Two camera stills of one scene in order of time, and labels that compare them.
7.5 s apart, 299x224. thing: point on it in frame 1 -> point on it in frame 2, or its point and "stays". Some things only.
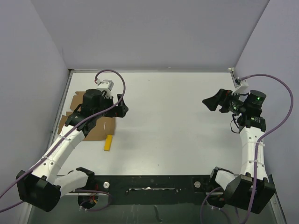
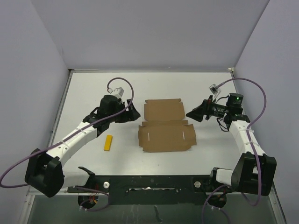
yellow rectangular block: [108, 143] stays
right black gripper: [222, 98] -> [204, 109]
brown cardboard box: [103, 127] -> [164, 129]
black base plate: [154, 189] stays
